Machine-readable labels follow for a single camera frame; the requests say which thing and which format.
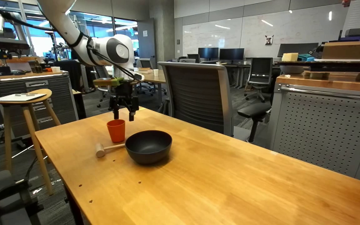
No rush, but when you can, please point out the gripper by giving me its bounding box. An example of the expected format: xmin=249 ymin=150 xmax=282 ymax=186
xmin=109 ymin=81 xmax=139 ymax=122

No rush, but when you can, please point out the orange cup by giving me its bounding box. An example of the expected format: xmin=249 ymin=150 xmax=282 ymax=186
xmin=107 ymin=119 xmax=126 ymax=143

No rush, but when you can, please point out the black bowl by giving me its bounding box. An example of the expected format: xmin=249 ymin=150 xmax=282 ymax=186
xmin=125 ymin=130 xmax=173 ymax=165

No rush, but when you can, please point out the grey bowl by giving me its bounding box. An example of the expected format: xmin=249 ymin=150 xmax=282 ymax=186
xmin=279 ymin=65 xmax=305 ymax=75

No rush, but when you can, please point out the wooden mallet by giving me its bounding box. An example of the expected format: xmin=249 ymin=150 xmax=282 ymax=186
xmin=95 ymin=143 xmax=126 ymax=158

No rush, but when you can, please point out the wooden table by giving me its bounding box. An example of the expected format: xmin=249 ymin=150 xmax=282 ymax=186
xmin=132 ymin=68 xmax=167 ymax=105

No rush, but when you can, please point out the grey drawer cabinet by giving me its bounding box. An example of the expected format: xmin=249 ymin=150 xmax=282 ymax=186
xmin=0 ymin=71 xmax=79 ymax=138

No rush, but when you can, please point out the grey mesh office chair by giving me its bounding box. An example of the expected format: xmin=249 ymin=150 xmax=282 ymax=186
xmin=157 ymin=62 xmax=272 ymax=143

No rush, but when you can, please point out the grey door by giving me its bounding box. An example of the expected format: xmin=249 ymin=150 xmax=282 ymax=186
xmin=137 ymin=19 xmax=156 ymax=60

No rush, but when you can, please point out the wooden stool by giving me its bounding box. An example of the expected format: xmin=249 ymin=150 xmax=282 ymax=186
xmin=0 ymin=88 xmax=62 ymax=196

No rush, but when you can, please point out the white sheet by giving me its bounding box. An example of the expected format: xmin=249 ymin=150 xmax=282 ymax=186
xmin=0 ymin=93 xmax=47 ymax=103

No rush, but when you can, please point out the row of monitors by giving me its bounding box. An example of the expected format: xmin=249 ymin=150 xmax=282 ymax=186
xmin=197 ymin=47 xmax=245 ymax=62

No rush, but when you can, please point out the black office chair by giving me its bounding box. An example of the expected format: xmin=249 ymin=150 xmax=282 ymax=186
xmin=244 ymin=57 xmax=274 ymax=103

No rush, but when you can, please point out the yellow foam block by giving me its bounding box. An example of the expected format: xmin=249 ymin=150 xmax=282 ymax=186
xmin=282 ymin=52 xmax=299 ymax=62

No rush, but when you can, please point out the whiteboard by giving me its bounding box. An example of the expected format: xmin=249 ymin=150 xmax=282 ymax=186
xmin=182 ymin=3 xmax=350 ymax=58

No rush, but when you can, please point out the grey perforated cabinet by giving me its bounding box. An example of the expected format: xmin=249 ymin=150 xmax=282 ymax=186
xmin=266 ymin=74 xmax=360 ymax=182

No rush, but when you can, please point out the cardboard box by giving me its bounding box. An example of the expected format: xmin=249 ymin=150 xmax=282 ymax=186
xmin=322 ymin=41 xmax=360 ymax=60

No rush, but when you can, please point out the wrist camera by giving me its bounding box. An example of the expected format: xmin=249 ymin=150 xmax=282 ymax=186
xmin=93 ymin=77 xmax=138 ymax=87

